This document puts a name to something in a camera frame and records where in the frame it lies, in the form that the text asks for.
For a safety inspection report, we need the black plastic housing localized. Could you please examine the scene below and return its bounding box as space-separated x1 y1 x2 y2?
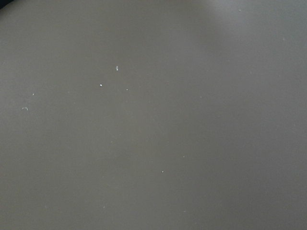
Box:
0 0 12 9

